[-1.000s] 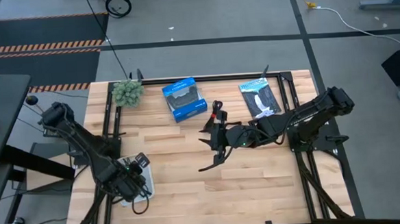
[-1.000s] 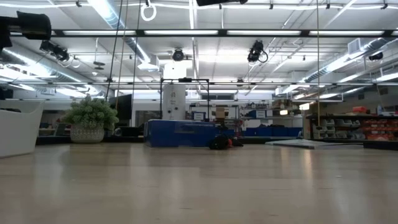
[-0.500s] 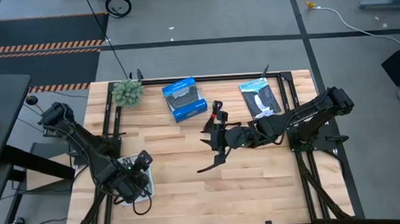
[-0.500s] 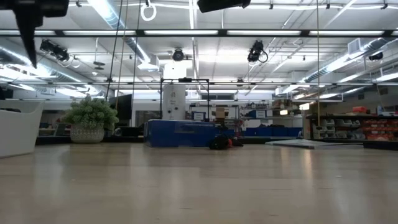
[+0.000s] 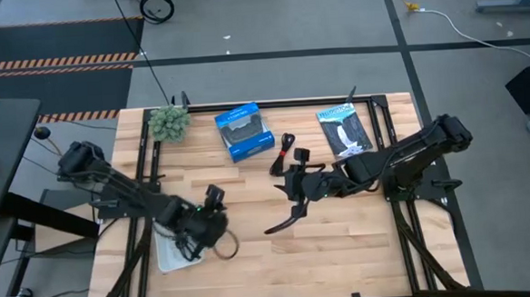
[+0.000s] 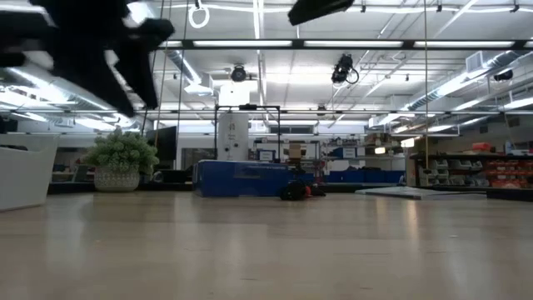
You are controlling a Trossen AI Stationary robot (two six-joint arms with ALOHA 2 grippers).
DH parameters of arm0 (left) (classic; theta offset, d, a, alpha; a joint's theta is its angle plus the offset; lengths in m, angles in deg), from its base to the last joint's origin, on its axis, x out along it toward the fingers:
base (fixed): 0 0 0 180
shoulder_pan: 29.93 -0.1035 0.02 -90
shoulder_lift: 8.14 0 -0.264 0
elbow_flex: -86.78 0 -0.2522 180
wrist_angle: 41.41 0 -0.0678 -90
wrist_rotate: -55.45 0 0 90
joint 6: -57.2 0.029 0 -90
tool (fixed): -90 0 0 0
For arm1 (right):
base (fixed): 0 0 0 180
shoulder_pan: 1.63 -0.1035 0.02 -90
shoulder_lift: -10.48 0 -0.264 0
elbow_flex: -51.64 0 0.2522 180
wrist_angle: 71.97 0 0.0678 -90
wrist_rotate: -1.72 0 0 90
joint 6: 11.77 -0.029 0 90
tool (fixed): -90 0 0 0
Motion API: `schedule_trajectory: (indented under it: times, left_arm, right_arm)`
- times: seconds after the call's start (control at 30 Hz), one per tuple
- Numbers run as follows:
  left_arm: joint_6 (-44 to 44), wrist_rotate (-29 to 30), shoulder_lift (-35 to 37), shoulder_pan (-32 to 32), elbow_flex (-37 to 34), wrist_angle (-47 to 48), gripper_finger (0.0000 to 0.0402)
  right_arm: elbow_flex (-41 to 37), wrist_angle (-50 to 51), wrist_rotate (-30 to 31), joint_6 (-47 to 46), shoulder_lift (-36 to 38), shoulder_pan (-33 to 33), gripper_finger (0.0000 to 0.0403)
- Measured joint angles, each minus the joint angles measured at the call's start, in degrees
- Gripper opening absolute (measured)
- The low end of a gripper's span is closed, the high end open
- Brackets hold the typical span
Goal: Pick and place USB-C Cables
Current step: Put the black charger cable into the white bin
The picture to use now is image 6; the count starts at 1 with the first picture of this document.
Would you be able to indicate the white cylindrical tank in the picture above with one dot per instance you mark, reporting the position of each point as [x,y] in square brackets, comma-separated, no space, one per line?
[233,135]

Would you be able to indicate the black overhead frame beam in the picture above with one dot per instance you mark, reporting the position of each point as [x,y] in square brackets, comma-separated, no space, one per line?
[354,44]

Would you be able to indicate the black aluminium table frame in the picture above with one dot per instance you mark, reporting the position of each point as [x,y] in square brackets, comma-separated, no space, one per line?
[166,186]

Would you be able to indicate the white plastic bin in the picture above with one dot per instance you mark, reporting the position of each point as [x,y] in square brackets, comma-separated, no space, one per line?
[25,175]

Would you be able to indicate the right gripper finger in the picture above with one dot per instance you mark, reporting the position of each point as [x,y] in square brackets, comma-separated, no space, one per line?
[320,9]

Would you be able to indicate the blue retail box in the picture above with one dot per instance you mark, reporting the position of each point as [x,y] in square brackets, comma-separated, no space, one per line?
[241,179]

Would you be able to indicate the black tubular stand frame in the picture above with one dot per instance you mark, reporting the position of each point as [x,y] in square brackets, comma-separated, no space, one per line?
[247,107]

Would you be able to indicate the black round ceiling device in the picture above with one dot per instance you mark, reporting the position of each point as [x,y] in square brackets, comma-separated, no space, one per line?
[238,73]

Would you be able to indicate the brown cardboard box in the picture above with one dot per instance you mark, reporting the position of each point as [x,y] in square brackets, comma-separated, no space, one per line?
[295,151]

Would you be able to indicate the green potted artificial plant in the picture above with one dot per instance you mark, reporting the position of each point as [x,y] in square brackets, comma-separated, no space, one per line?
[121,158]

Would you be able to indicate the shelf with red bins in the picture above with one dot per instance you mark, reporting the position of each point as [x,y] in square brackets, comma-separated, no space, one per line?
[499,171]

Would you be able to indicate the yellow vertical pole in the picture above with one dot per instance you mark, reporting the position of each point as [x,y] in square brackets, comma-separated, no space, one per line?
[426,83]

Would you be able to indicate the black monitor screen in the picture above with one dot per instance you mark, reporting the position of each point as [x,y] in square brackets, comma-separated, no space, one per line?
[164,146]

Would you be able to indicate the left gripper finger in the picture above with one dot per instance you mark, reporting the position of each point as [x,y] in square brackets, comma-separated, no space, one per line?
[112,89]
[141,75]

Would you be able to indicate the black overhead camera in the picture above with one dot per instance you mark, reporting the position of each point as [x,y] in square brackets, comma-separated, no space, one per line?
[343,68]

